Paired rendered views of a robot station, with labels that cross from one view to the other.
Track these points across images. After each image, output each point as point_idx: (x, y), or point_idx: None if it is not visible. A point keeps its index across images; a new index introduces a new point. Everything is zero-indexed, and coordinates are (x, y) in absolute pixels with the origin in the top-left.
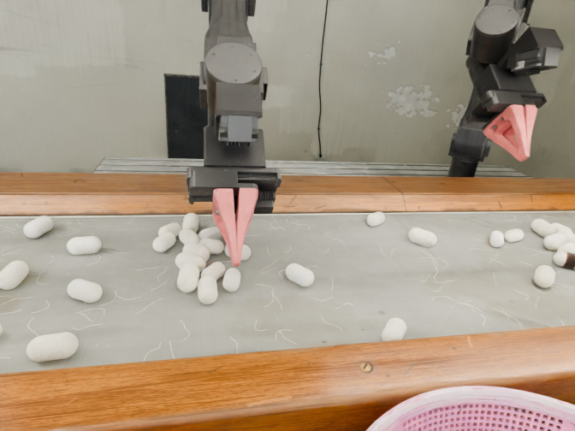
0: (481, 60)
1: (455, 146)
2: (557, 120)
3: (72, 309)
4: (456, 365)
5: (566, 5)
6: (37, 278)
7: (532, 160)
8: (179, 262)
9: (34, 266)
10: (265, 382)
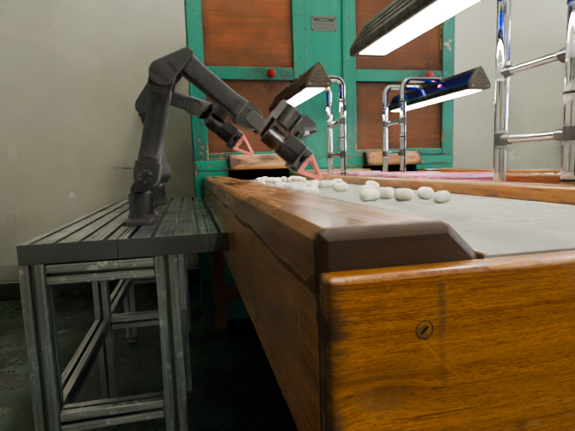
0: (223, 118)
1: (161, 175)
2: (13, 190)
3: (349, 189)
4: (352, 175)
5: None
6: (335, 191)
7: (5, 229)
8: (317, 184)
9: (327, 191)
10: (370, 176)
